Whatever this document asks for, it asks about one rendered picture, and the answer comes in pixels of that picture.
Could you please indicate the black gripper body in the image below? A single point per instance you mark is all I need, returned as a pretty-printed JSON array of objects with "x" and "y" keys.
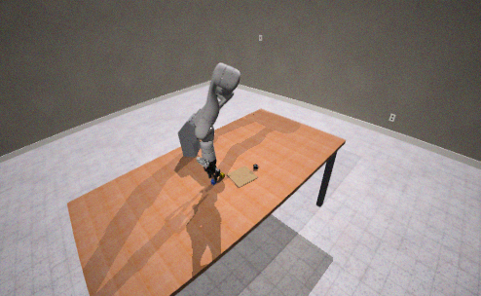
[{"x": 212, "y": 165}]

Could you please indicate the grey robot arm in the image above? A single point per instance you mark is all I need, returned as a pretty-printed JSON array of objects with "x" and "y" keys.
[{"x": 223, "y": 76}]

